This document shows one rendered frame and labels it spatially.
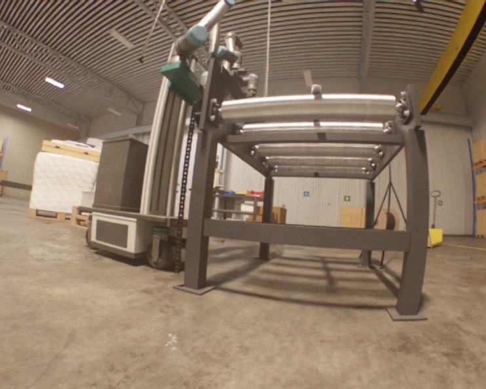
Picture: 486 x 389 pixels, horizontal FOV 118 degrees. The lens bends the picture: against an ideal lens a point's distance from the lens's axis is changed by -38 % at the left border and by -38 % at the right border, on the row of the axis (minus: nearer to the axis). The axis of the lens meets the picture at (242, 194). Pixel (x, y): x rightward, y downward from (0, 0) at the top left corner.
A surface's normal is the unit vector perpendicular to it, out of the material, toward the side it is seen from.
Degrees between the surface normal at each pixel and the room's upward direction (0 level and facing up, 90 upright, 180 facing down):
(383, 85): 90
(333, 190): 90
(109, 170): 90
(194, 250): 90
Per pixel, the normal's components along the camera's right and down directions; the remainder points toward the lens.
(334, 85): -0.35, -0.13
